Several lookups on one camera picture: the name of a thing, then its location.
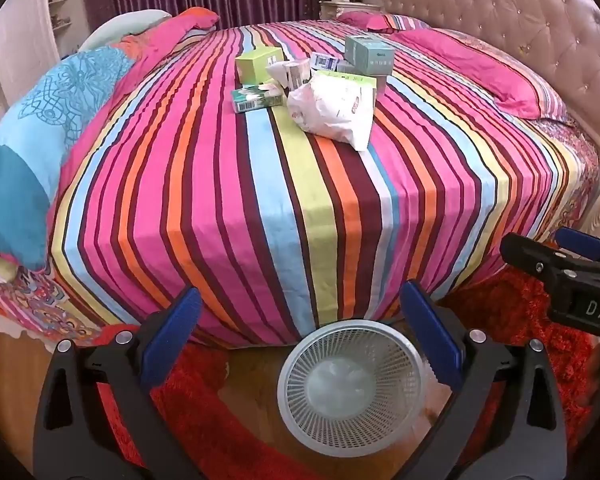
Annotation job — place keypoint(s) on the large pink pillow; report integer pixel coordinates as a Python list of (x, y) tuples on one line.
[(475, 67)]

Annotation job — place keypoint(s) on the cream nightstand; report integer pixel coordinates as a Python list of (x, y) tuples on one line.
[(350, 10)]

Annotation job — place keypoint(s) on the small white carton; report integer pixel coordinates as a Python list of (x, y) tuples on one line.
[(292, 74)]

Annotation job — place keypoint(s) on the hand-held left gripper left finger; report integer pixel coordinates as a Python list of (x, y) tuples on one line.
[(172, 340)]

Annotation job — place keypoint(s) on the teal cardboard box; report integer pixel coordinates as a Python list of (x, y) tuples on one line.
[(370, 55)]

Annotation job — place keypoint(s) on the green and white packet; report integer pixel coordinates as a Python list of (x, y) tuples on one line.
[(257, 99)]

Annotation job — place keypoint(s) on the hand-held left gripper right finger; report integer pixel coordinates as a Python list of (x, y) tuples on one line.
[(430, 332)]

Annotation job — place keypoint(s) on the light green pillow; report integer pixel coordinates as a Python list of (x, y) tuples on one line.
[(125, 22)]

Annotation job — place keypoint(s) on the white plastic bag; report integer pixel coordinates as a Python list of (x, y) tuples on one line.
[(332, 110)]

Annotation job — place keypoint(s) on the white plastic mesh basket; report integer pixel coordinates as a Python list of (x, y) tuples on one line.
[(352, 385)]

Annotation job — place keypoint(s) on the white shelf cabinet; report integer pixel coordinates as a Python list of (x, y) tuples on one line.
[(30, 25)]

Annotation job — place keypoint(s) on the red shaggy rug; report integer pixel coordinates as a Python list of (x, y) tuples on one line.
[(505, 300)]

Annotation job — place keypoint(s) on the blue patterned blanket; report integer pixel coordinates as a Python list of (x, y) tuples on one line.
[(30, 160)]

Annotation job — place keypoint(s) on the pink tufted headboard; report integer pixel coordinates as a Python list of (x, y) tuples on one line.
[(505, 0)]

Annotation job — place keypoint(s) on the small blue and white box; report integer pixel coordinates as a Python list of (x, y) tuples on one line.
[(327, 62)]

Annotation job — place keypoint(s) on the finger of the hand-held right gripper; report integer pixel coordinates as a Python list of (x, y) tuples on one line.
[(577, 240), (525, 252)]

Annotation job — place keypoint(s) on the pink and orange quilt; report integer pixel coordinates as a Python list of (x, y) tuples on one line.
[(180, 27)]

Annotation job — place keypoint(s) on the colourful striped bed cover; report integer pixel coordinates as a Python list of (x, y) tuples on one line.
[(280, 195)]

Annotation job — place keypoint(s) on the lime green cardboard box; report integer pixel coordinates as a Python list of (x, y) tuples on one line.
[(259, 66)]

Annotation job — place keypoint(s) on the small pink striped pillow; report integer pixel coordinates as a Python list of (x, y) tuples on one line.
[(375, 21)]

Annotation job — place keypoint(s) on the grey cardboard box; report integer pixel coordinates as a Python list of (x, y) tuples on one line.
[(380, 82)]

